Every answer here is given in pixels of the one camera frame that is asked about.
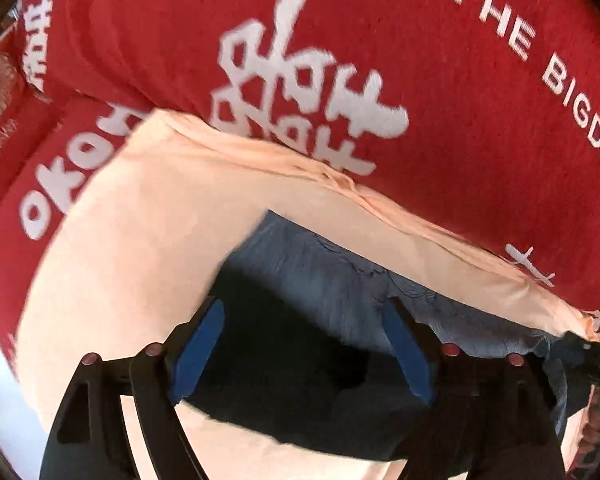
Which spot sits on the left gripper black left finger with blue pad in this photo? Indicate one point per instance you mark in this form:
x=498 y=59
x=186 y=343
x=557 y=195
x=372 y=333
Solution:
x=89 y=440

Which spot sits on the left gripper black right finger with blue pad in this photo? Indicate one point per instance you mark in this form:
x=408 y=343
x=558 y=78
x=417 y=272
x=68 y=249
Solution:
x=490 y=415

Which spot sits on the black pants blue patterned waistband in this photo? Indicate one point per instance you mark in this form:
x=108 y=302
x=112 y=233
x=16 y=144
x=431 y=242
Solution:
x=295 y=347

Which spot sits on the person's right hand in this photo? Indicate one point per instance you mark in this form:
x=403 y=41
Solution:
x=590 y=435

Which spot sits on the peach fabric sheet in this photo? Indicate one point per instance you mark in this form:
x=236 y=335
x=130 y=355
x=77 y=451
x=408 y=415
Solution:
x=141 y=246

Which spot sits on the red blanket white characters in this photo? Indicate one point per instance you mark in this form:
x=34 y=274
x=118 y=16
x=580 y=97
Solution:
x=483 y=115

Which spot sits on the red floral patterned cushion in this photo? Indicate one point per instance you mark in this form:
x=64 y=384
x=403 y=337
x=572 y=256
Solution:
x=26 y=116

